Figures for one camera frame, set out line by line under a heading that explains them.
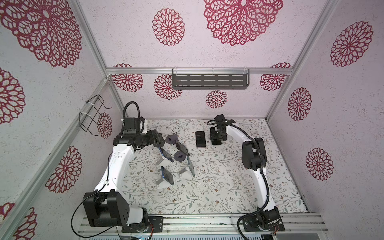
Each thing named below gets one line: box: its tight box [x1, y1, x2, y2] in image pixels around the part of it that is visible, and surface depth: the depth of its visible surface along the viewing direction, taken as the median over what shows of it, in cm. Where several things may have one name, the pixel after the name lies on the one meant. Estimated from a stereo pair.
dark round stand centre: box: [173, 151, 187, 162], surface depth 101 cm
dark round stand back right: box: [165, 132, 179, 145], surface depth 107 cm
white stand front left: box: [156, 177, 173, 189], surface depth 87 cm
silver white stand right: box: [179, 166, 193, 179], surface depth 91 cm
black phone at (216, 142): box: [211, 139, 222, 146], surface depth 105 cm
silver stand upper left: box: [155, 156, 172, 168], surface depth 95 cm
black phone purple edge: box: [195, 131, 207, 148], surface depth 108 cm
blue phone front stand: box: [161, 166, 175, 186], surface depth 92 cm
